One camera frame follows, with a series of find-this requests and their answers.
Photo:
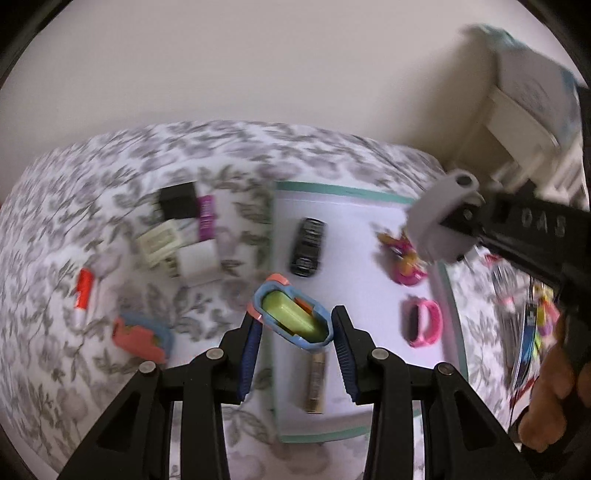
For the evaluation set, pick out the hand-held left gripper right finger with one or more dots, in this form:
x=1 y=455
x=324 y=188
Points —
x=344 y=355

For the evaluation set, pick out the black cube box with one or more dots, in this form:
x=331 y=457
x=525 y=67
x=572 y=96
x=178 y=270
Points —
x=178 y=201

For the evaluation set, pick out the gold metal rectangular module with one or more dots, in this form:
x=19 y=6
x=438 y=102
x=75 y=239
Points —
x=315 y=383

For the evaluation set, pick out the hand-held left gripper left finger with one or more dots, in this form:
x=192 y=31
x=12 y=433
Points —
x=247 y=355

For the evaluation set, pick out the person's right hand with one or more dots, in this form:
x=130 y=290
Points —
x=549 y=383

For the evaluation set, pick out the clear pouch with pens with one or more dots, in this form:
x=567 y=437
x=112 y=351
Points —
x=521 y=323

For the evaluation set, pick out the white charger cube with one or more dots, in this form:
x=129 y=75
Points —
x=198 y=263

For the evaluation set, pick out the orange white small bottle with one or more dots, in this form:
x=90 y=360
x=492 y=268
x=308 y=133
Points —
x=83 y=290

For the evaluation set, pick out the orange toy gun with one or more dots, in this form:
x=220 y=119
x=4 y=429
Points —
x=138 y=339

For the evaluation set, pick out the blue toy magazine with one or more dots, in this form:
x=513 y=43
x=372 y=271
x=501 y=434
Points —
x=291 y=314

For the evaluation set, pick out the pink watch band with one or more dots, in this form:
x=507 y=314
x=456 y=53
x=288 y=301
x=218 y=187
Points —
x=431 y=323

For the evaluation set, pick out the black toy car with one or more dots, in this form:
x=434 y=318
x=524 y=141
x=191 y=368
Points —
x=307 y=244

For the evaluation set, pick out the purple lighter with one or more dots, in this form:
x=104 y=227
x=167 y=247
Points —
x=206 y=217

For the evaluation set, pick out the floral blanket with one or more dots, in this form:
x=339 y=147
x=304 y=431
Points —
x=92 y=392

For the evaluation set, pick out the pink yellow toy dog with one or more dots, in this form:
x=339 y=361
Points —
x=406 y=265

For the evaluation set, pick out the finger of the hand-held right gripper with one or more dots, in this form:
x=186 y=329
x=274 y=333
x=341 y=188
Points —
x=466 y=217

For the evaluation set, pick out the cream plug adapter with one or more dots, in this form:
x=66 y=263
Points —
x=159 y=242

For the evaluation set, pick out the teal-edged white box tray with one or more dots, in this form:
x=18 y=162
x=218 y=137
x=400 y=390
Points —
x=360 y=277

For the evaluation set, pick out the cream shelf unit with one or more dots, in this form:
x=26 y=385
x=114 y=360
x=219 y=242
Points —
x=512 y=129

